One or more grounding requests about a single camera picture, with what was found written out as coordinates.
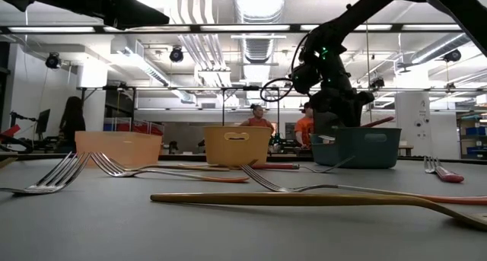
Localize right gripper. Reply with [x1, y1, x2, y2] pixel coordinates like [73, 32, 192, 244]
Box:
[310, 74, 376, 137]

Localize silver fork red handle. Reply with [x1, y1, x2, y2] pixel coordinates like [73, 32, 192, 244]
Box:
[423, 155, 465, 184]
[249, 155, 357, 174]
[360, 116, 396, 129]

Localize silver fork orange-tipped handle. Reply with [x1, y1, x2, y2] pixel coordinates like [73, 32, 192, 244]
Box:
[239, 164, 487, 206]
[90, 151, 251, 184]
[0, 151, 92, 196]

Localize black monitor on arm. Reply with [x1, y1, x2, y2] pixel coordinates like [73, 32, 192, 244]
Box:
[35, 108, 52, 141]

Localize person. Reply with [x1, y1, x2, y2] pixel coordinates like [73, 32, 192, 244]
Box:
[238, 103, 275, 135]
[56, 96, 87, 148]
[294, 101, 316, 148]

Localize teal plastic bin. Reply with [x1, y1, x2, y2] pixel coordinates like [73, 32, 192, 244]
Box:
[310, 126, 403, 170]

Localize yellow plastic bin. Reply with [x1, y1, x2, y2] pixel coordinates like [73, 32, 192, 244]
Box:
[202, 126, 273, 167]

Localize red background crates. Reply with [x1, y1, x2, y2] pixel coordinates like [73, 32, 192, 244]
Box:
[113, 118, 165, 136]

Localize peach translucent plastic bin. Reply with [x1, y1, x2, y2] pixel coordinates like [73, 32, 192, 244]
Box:
[75, 130, 164, 167]

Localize grey table mat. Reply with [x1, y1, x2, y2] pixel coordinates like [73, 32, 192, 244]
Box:
[0, 158, 487, 261]

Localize storage shelf with blue bins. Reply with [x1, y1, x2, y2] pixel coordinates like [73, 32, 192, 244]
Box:
[456, 112, 487, 159]

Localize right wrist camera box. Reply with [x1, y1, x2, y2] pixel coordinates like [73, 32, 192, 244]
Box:
[291, 61, 323, 95]

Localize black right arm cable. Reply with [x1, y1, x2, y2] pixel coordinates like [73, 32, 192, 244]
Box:
[259, 31, 310, 103]

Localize silver corrugated ceiling duct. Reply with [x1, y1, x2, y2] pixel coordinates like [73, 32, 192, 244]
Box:
[234, 0, 287, 64]

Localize black background workstation frame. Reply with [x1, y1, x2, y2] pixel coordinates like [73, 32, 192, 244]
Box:
[220, 84, 282, 128]

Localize black table frame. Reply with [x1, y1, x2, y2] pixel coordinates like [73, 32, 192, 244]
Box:
[0, 152, 487, 164]

